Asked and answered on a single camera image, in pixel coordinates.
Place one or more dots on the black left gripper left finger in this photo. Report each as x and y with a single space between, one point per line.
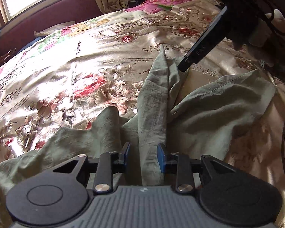
61 196

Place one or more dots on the floral satin bedspread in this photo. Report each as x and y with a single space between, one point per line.
71 76

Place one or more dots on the maroon padded headboard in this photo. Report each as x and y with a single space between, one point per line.
18 35

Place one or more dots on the beige pillow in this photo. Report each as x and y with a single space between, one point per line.
52 29

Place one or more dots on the olive green pants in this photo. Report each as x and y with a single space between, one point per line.
205 122

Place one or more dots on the gloved right hand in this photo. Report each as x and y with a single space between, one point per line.
266 46

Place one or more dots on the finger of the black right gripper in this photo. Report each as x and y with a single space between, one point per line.
211 37

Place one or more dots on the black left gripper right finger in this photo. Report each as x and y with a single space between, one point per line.
225 193

